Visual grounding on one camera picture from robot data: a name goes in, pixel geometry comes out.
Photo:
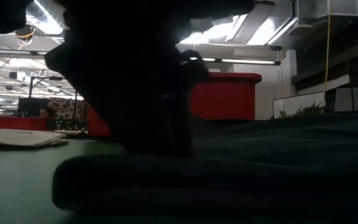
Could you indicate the white board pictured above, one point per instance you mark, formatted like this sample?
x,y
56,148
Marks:
x,y
297,104

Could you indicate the green table mat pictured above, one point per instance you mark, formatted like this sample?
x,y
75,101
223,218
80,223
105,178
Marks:
x,y
11,180

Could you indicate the long light bar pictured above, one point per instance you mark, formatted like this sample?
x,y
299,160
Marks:
x,y
247,61

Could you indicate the red partition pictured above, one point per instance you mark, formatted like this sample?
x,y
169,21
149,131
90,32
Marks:
x,y
14,123

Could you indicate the small artificial potted plant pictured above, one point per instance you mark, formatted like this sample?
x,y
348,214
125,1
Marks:
x,y
306,111

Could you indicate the cream canvas tote bag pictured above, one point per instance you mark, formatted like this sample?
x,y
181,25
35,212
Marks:
x,y
17,137

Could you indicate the red plastic laundry bin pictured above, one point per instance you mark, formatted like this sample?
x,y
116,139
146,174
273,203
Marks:
x,y
225,96

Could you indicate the dark blue denim jeans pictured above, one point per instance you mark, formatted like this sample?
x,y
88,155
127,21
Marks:
x,y
259,161

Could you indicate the black dome camera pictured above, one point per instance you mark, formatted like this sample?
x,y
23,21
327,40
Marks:
x,y
275,48

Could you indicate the black monitor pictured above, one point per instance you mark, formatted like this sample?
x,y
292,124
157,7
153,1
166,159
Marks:
x,y
31,105

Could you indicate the grey storage boxes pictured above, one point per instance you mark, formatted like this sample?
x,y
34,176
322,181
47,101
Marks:
x,y
351,99

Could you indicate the floral patterned panel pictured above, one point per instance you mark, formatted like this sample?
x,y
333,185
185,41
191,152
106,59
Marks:
x,y
67,109

